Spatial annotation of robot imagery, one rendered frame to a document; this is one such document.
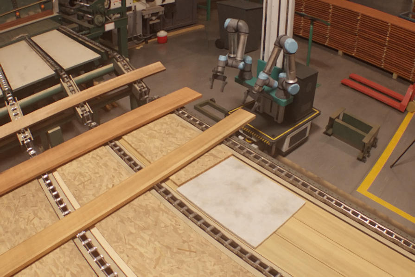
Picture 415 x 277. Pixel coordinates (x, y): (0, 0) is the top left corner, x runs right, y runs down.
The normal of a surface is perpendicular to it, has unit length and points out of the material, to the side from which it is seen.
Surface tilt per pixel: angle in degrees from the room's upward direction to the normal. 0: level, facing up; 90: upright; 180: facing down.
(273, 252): 0
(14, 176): 0
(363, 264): 0
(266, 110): 90
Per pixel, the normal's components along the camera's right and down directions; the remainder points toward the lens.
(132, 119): 0.03, -0.85
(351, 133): -0.71, 0.36
